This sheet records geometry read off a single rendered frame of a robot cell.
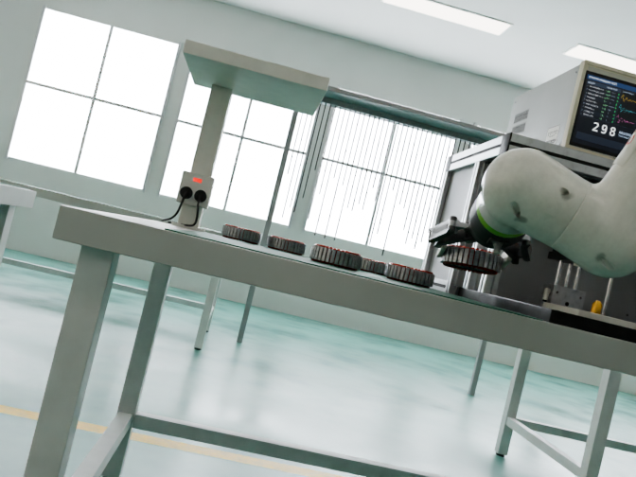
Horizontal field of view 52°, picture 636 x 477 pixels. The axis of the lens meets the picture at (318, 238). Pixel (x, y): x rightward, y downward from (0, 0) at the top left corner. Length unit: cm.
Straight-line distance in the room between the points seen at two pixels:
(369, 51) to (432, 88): 86
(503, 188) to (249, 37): 718
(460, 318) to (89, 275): 57
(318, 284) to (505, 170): 32
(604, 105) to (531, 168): 72
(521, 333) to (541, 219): 25
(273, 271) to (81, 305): 29
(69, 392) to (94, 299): 14
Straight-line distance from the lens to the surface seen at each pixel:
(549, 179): 90
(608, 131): 160
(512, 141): 147
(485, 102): 831
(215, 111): 196
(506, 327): 107
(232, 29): 801
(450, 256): 123
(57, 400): 109
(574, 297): 154
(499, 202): 90
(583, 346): 113
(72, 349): 107
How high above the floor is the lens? 77
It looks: 1 degrees up
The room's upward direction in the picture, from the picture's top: 14 degrees clockwise
